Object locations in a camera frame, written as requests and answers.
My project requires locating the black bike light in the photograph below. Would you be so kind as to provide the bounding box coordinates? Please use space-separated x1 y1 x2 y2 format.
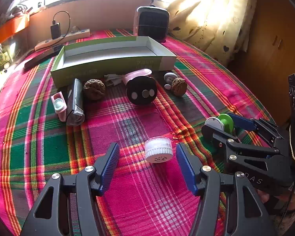
66 79 85 127

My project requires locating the pink green plaid cloth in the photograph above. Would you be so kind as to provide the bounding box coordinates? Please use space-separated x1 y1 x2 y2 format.
0 28 278 236

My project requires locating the brown walnut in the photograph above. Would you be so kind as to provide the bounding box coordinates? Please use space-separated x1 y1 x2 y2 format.
83 79 106 101
171 78 188 96

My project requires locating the black round magnetic device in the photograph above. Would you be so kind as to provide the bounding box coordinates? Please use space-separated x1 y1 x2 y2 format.
126 75 158 106

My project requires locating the cream power strip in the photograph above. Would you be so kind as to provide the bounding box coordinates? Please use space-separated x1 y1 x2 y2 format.
34 28 91 51

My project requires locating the white ribbed round cap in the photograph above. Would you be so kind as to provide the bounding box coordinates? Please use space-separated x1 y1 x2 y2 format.
145 136 173 164

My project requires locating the white mushroom-shaped knob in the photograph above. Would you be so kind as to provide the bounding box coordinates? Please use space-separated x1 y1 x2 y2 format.
164 72 178 90

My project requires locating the pink small dispenser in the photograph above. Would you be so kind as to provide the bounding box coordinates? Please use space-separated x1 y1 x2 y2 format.
51 92 67 122

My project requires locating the green and white spool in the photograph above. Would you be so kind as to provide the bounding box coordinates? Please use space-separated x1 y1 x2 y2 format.
205 113 235 134

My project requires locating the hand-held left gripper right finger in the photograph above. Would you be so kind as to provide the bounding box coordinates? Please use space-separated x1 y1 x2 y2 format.
176 143 277 236

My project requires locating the pink packet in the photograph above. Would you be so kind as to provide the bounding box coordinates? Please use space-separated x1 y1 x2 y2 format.
122 68 153 85

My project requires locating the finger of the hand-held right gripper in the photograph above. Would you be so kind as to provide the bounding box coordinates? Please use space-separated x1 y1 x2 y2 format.
229 113 284 150
203 124 292 175

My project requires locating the white paper packet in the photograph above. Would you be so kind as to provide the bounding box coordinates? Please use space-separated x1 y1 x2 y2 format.
103 73 124 87

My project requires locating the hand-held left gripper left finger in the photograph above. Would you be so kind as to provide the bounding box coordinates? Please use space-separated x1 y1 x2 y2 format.
20 143 120 236

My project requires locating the wooden cabinet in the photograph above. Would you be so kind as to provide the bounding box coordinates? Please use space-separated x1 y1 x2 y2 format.
227 0 295 126

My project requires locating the orange storage box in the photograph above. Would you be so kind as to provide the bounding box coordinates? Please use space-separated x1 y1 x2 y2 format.
0 13 30 46

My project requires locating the black charger block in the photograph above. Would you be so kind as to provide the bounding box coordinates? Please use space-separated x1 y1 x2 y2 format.
50 22 62 40

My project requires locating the black charger cable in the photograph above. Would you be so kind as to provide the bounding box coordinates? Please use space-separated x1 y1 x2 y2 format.
53 11 71 38

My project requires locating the green cardboard box tray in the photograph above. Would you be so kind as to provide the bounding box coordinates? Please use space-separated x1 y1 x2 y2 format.
50 36 177 89

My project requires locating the grey portable heater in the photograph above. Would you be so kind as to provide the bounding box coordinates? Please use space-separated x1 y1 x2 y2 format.
133 5 170 43

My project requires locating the cream heart-print curtain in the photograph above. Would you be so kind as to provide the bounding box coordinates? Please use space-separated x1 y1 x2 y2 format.
167 0 258 67

